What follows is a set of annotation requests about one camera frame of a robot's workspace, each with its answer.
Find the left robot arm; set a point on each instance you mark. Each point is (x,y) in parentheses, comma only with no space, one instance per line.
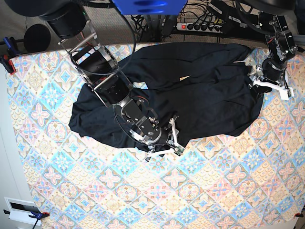
(272,24)

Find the black t-shirt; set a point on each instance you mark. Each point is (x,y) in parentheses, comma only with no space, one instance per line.
(204,84)

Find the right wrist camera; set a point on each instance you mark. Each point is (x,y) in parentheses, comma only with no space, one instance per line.
(179,150)

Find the patterned tablecloth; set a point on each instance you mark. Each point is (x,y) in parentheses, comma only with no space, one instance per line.
(220,182)

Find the black round stool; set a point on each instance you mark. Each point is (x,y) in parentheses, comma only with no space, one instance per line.
(37,38)

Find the blue orange clamp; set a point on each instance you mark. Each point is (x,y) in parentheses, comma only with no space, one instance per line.
(35,215)
(12,50)

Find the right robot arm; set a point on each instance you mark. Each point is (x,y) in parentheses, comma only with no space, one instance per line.
(102,73)

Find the blue orange clamp lower left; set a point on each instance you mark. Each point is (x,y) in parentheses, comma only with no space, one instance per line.
(35,215)

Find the white floor vent box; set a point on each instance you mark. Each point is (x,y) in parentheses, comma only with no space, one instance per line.
(19,210)

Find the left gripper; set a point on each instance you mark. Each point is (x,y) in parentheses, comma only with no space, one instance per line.
(270,77)

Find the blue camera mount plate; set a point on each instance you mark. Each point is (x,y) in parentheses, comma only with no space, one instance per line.
(150,7)

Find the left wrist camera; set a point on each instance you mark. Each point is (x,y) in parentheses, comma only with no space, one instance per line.
(286,94)

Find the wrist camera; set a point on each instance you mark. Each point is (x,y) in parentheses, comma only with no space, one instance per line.
(179,150)
(286,94)

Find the orange clamp lower right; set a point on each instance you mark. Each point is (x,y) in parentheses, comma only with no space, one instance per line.
(299,215)

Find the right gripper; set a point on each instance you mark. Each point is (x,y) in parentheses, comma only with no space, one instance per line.
(166,142)

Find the blue orange clamp upper left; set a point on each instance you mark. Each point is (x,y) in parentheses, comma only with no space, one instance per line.
(12,50)

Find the white power strip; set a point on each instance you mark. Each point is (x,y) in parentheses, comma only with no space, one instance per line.
(199,27)

